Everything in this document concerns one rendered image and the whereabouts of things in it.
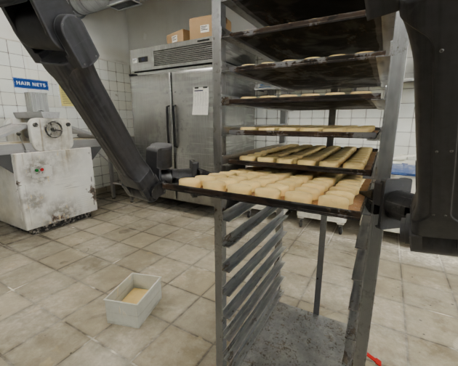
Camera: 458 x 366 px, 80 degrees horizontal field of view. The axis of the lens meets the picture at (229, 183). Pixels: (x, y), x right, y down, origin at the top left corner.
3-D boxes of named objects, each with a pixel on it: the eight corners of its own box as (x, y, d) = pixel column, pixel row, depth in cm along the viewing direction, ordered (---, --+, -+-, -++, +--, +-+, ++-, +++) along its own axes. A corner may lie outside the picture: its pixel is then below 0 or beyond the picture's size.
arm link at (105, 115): (-2, 22, 40) (50, 24, 36) (31, 6, 43) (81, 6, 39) (125, 198, 72) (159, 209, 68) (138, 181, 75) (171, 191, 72)
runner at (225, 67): (229, 71, 77) (229, 59, 76) (220, 72, 78) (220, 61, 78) (294, 91, 131) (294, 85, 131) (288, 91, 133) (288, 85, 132)
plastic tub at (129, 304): (139, 330, 157) (137, 305, 154) (105, 323, 162) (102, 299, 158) (163, 297, 186) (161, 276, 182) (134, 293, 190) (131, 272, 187)
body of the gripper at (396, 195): (404, 176, 56) (440, 183, 49) (398, 224, 58) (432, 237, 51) (378, 177, 54) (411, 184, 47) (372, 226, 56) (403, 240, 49)
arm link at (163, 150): (125, 192, 71) (153, 200, 68) (121, 149, 66) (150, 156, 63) (155, 178, 81) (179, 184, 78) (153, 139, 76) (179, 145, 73)
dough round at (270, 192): (274, 203, 50) (275, 192, 50) (249, 199, 52) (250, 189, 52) (283, 198, 54) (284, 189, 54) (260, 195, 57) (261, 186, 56)
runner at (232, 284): (229, 296, 93) (229, 289, 92) (222, 294, 94) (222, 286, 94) (287, 232, 147) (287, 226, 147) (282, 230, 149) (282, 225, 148)
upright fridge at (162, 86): (253, 202, 398) (256, 50, 352) (220, 222, 321) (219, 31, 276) (178, 191, 466) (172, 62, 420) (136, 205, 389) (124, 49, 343)
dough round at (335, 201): (318, 210, 46) (318, 198, 46) (317, 204, 51) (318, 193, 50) (350, 213, 45) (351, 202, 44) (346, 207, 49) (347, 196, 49)
